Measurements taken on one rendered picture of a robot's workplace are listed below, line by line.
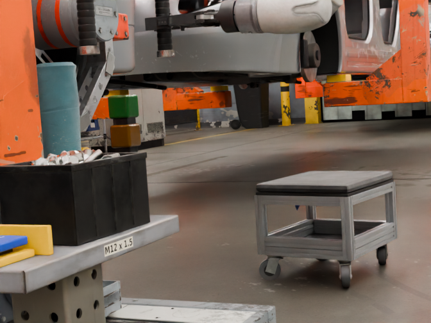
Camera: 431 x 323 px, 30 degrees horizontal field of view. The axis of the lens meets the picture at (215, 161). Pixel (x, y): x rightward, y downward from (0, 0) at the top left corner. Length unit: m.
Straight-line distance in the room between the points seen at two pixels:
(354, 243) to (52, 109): 1.24
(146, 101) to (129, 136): 9.17
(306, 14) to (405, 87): 3.52
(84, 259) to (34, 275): 0.11
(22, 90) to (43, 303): 0.38
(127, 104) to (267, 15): 0.55
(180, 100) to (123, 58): 5.26
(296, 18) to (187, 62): 2.63
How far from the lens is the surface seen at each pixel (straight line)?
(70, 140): 1.75
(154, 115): 10.71
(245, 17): 1.84
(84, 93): 2.11
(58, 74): 1.74
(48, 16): 1.86
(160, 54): 1.95
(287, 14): 1.80
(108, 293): 2.16
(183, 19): 1.89
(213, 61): 4.38
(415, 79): 5.27
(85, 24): 1.67
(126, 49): 2.73
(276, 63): 4.47
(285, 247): 2.72
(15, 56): 1.38
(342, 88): 5.38
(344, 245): 2.62
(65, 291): 1.16
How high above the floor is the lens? 0.65
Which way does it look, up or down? 5 degrees down
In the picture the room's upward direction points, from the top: 4 degrees counter-clockwise
